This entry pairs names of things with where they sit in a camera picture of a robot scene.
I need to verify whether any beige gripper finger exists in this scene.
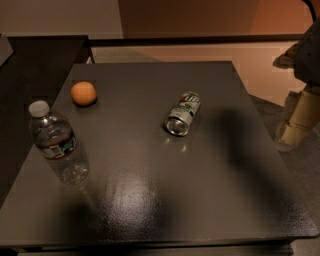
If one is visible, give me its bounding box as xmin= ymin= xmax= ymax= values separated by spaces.
xmin=274 ymin=85 xmax=320 ymax=152

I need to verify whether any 7up soda can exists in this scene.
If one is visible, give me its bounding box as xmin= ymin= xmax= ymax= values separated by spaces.
xmin=164 ymin=91 xmax=201 ymax=136

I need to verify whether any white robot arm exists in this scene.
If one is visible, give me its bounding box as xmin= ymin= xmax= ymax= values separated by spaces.
xmin=273 ymin=18 xmax=320 ymax=152

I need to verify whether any orange fruit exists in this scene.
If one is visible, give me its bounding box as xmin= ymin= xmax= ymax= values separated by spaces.
xmin=70 ymin=81 xmax=97 ymax=107

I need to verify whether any clear plastic water bottle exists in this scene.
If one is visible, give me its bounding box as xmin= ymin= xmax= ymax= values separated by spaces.
xmin=28 ymin=100 xmax=89 ymax=185

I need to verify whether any black cable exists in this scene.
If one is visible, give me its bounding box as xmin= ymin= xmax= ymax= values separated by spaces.
xmin=302 ymin=0 xmax=318 ymax=24

